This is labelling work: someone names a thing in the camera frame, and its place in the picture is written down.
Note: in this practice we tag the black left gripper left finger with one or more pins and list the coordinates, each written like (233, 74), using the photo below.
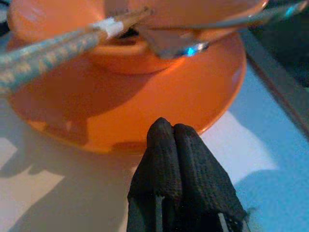
(159, 169)

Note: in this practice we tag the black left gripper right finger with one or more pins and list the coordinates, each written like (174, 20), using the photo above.
(205, 188)

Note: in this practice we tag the orange plastic plate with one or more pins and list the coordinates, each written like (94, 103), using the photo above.
(144, 101)

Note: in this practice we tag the metal fork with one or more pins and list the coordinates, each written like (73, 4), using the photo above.
(173, 46)

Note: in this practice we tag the banded wooden chopsticks pair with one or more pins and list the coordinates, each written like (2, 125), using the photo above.
(48, 55)

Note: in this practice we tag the orange plastic bowl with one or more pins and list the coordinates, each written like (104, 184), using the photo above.
(60, 19)

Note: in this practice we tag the stainless steel sink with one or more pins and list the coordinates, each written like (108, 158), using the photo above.
(289, 60)

